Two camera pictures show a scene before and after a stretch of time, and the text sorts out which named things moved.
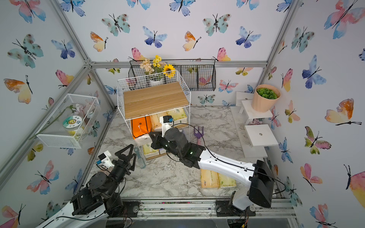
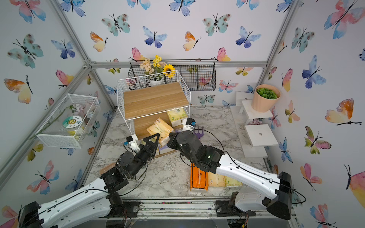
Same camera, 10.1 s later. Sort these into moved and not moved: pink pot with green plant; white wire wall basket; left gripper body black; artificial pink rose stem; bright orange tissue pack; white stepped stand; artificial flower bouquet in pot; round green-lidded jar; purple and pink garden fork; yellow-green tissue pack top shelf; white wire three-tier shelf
Moved: bright orange tissue pack; yellow-green tissue pack top shelf; left gripper body black
Not moved: round green-lidded jar; artificial flower bouquet in pot; white wire wall basket; white wire three-tier shelf; white stepped stand; pink pot with green plant; purple and pink garden fork; artificial pink rose stem
